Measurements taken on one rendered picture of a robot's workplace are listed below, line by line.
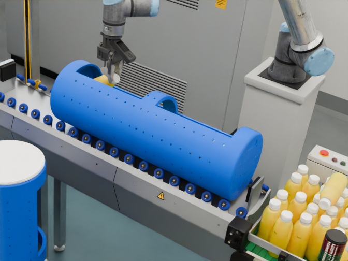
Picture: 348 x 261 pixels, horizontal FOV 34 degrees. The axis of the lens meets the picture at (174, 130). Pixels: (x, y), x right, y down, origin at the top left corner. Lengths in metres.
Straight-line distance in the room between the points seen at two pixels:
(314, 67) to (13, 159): 1.37
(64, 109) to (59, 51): 2.39
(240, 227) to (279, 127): 0.97
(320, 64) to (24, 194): 1.42
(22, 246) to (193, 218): 0.67
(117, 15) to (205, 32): 1.73
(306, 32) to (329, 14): 2.30
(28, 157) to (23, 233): 0.29
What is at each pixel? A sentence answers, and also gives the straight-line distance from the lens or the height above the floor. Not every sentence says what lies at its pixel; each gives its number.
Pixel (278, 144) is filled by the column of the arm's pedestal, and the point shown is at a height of 0.79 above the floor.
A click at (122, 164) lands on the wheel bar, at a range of 2.38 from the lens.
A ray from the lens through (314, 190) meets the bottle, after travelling 2.24.
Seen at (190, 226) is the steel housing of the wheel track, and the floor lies 0.81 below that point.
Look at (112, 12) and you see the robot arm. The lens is 2.22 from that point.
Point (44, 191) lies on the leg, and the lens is 2.90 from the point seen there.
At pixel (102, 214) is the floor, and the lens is 3.54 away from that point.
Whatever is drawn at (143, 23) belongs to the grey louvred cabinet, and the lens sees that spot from 4.15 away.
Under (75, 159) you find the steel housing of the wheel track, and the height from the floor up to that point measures 0.86.
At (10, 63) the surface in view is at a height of 1.08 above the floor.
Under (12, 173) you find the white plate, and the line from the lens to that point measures 2.14.
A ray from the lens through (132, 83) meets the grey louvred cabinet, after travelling 4.38.
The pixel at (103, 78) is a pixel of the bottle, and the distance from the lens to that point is 2.38.
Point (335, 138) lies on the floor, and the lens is 4.76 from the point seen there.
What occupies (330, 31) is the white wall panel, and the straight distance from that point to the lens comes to 4.92.
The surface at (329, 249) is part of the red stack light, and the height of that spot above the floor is 1.23.
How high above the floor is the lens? 2.32
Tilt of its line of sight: 32 degrees down
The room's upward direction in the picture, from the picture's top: 8 degrees clockwise
